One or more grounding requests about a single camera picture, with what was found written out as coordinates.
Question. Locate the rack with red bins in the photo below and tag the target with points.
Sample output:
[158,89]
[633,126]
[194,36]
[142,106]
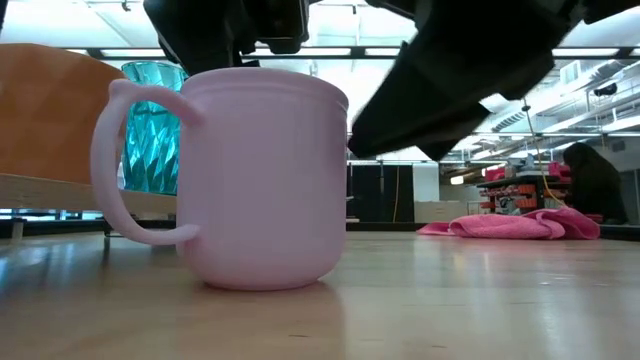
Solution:
[520,195]

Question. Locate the orange faceted cup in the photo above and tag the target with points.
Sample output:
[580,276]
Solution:
[50,115]

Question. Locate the pink plastic mug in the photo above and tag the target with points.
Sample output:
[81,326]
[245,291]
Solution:
[265,190]

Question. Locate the silver ceiling air duct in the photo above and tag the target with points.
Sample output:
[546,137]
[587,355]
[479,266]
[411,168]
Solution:
[512,121]

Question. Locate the teal faceted clear cup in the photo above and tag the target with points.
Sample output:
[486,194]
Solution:
[150,150]

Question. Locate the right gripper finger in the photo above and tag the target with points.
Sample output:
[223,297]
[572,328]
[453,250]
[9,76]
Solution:
[415,110]
[450,142]

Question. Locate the pink cloth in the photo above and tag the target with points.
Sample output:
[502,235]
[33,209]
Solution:
[525,226]

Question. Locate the person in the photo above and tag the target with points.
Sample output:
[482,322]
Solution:
[595,185]

